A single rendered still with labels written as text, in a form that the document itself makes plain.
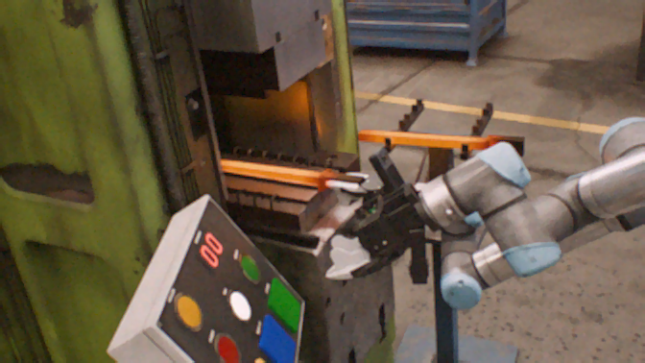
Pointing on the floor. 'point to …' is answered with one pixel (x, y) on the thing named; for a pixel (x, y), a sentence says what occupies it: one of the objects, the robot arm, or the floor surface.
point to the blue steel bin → (427, 24)
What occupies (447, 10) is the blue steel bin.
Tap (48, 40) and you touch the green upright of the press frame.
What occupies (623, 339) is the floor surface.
